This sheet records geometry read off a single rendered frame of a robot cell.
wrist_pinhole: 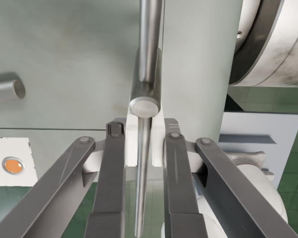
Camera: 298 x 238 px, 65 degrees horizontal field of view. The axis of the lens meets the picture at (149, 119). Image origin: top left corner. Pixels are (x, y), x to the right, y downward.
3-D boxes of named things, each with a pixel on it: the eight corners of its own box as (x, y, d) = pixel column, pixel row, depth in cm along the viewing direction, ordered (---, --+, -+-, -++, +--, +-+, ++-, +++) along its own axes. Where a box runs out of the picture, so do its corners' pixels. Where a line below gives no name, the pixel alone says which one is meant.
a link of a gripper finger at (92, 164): (125, 174, 14) (75, 174, 14) (128, 134, 19) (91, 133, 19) (124, 153, 14) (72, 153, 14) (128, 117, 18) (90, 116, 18)
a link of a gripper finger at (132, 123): (136, 167, 16) (126, 167, 16) (138, 123, 22) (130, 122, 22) (137, 128, 15) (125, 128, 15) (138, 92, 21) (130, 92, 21)
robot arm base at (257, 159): (263, 191, 93) (270, 201, 88) (208, 190, 92) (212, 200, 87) (276, 152, 85) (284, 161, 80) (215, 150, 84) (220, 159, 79)
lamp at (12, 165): (9, 169, 31) (5, 173, 31) (5, 156, 30) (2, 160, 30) (25, 169, 31) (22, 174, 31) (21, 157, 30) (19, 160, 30)
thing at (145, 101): (141, 9, 22) (128, 97, 15) (164, 11, 22) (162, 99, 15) (140, 30, 24) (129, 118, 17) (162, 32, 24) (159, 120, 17)
